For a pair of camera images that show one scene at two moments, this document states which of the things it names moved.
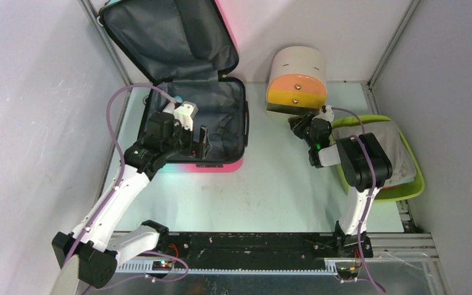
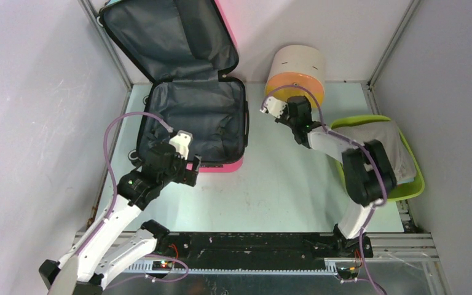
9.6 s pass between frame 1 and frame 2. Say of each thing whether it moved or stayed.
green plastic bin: moved
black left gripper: moved
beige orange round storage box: stayed
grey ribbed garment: stayed
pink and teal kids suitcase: stayed
